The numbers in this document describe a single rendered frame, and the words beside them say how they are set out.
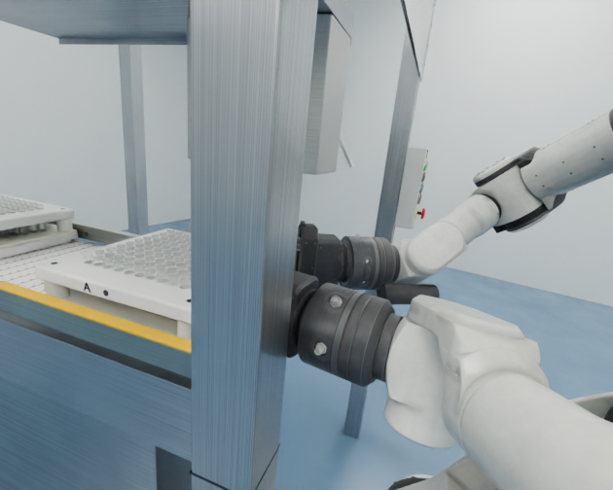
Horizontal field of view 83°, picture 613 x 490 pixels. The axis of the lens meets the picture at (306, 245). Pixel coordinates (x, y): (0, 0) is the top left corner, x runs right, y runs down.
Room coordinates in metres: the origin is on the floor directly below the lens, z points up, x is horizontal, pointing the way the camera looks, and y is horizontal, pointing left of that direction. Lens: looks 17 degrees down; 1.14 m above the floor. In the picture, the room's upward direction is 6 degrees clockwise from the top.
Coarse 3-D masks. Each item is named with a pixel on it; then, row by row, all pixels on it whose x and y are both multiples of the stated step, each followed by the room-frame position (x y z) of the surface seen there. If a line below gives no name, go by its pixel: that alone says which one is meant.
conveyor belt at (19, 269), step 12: (36, 252) 0.63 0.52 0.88; (48, 252) 0.63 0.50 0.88; (60, 252) 0.64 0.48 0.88; (72, 252) 0.65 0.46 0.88; (0, 264) 0.55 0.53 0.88; (12, 264) 0.56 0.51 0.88; (24, 264) 0.56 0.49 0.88; (0, 276) 0.51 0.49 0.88; (12, 276) 0.51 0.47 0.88; (24, 276) 0.52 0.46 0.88; (36, 288) 0.48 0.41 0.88
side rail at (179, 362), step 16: (0, 304) 0.40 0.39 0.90; (16, 304) 0.39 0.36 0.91; (32, 304) 0.38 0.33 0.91; (32, 320) 0.38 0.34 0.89; (48, 320) 0.37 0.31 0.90; (64, 320) 0.36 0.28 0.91; (80, 320) 0.36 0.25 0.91; (80, 336) 0.36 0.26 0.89; (96, 336) 0.35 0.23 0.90; (112, 336) 0.34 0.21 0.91; (128, 336) 0.33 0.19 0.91; (128, 352) 0.33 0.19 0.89; (144, 352) 0.32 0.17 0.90; (160, 352) 0.32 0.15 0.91; (176, 352) 0.31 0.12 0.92; (176, 368) 0.31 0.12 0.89
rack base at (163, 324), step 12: (72, 300) 0.41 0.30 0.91; (84, 300) 0.41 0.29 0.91; (96, 300) 0.41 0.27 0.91; (108, 300) 0.42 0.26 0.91; (108, 312) 0.39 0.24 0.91; (120, 312) 0.39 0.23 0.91; (132, 312) 0.39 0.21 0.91; (144, 312) 0.39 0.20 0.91; (144, 324) 0.37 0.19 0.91; (156, 324) 0.37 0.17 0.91; (168, 324) 0.37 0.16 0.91
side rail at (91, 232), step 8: (72, 224) 0.73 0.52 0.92; (80, 224) 0.73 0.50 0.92; (88, 224) 0.73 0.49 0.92; (80, 232) 0.72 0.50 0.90; (88, 232) 0.71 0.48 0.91; (96, 232) 0.71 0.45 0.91; (104, 232) 0.70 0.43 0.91; (112, 232) 0.69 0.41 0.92; (120, 232) 0.69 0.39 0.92; (128, 232) 0.70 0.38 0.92; (96, 240) 0.71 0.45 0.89; (104, 240) 0.70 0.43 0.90; (112, 240) 0.69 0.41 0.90; (120, 240) 0.69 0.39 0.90
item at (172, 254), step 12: (156, 240) 0.52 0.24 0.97; (168, 240) 0.56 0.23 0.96; (180, 240) 0.54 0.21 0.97; (120, 252) 0.46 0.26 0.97; (132, 252) 0.46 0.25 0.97; (144, 252) 0.46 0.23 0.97; (156, 252) 0.48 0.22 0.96; (168, 252) 0.47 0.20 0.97; (180, 252) 0.48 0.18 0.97; (144, 264) 0.43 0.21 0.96; (156, 264) 0.43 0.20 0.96; (168, 264) 0.43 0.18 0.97; (180, 264) 0.43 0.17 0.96; (180, 276) 0.40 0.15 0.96
